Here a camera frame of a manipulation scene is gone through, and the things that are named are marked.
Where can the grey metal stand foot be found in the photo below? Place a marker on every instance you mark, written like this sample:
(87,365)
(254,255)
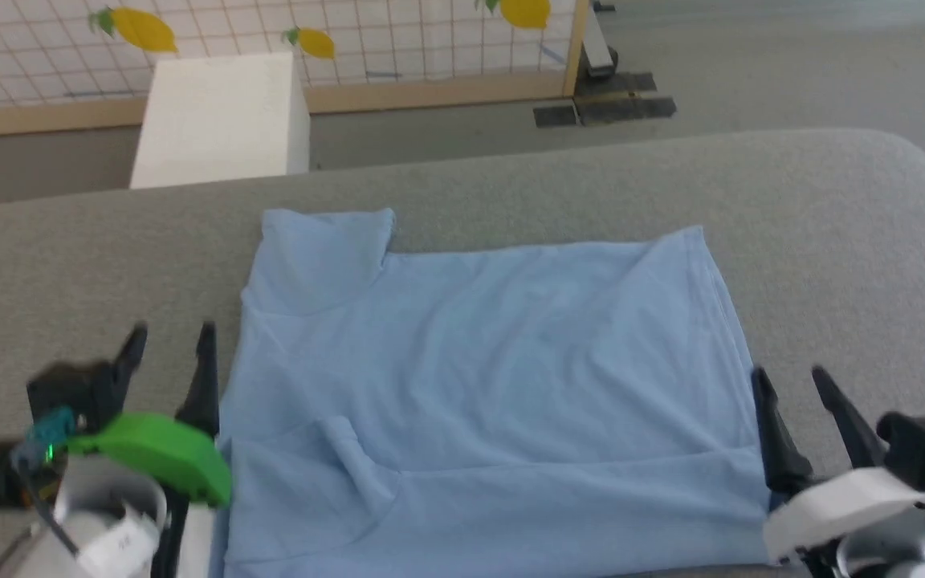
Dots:
(597,48)

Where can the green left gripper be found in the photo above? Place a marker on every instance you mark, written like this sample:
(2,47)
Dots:
(157,453)

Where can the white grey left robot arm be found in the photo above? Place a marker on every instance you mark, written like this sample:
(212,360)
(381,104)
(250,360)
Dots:
(85,522)

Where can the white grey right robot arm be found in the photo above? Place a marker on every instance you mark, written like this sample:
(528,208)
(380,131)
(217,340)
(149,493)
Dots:
(896,554)

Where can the white rectangular box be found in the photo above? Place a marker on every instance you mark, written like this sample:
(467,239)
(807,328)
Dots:
(222,120)

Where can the grey fabric sofa cushion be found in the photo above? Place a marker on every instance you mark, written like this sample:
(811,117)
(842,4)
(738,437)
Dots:
(832,241)

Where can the light blue garment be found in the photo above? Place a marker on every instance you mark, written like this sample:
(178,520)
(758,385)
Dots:
(495,385)

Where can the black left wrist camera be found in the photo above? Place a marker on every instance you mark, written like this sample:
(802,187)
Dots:
(69,393)

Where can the black floor tape patch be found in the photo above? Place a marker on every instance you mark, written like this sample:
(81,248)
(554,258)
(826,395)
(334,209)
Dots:
(619,83)
(615,111)

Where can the yellow lemon decoration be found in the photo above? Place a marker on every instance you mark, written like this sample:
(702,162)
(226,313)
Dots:
(315,42)
(145,30)
(524,11)

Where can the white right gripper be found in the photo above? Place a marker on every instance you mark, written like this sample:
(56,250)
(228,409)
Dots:
(840,502)

